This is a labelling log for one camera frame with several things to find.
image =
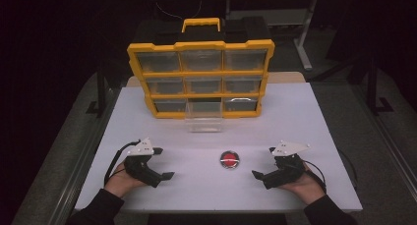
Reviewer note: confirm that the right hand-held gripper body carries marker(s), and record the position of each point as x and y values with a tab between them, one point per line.
286	172

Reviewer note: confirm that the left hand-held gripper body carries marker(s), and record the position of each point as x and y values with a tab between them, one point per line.
141	167

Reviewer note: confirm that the person's right hand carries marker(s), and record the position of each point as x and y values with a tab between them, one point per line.
306	187

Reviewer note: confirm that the person's left hand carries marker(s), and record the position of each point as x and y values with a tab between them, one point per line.
119	182

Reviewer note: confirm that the small round red tin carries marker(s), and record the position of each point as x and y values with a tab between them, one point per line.
229	159

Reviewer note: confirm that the clear plastic drawer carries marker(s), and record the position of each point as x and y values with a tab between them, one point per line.
204	118

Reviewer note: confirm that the set of clear cabinet drawers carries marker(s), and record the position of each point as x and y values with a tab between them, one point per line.
165	85

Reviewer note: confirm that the black metal stand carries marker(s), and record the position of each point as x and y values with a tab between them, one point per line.
373	90
101	94

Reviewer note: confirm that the yellow black organizer cabinet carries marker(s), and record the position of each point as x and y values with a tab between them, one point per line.
201	72

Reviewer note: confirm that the white metal desk leg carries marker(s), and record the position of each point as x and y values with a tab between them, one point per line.
305	38

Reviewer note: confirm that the aluminium frame rail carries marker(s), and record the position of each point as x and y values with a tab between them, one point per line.
85	159
387	143

